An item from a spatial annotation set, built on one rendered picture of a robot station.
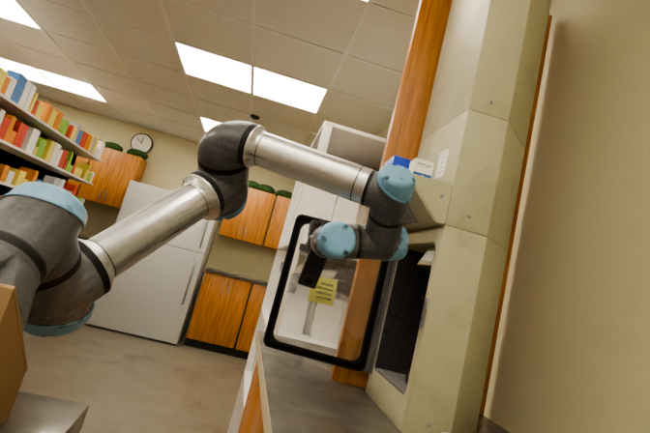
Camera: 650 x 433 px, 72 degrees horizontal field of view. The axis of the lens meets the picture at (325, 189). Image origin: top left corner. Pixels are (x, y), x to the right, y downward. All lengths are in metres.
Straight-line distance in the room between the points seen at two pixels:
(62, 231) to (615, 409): 1.15
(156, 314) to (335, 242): 5.19
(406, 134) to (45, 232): 1.10
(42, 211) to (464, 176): 0.87
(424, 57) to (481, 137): 0.53
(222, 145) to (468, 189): 0.59
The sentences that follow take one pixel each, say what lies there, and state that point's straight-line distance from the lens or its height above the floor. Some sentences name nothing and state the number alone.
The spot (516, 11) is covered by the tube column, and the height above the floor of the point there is 2.01.
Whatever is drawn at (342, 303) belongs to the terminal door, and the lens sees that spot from 1.37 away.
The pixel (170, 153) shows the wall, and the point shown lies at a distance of 6.82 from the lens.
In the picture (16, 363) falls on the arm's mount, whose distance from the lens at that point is 0.72.
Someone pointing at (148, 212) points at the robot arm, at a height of 1.26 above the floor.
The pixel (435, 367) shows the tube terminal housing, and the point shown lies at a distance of 1.11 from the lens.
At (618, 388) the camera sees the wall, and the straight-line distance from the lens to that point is 1.26.
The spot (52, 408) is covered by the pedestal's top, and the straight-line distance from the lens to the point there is 0.84.
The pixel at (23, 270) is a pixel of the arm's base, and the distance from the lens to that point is 0.71.
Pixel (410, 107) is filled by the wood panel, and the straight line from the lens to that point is 1.55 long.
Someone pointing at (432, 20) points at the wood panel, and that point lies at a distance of 1.71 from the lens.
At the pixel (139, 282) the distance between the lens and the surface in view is 6.03.
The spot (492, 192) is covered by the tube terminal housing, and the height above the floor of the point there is 1.52.
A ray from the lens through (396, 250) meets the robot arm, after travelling 0.96.
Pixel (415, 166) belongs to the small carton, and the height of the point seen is 1.55.
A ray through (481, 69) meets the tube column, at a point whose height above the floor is 1.82.
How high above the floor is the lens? 1.22
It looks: 11 degrees up
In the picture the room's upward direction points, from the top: 15 degrees clockwise
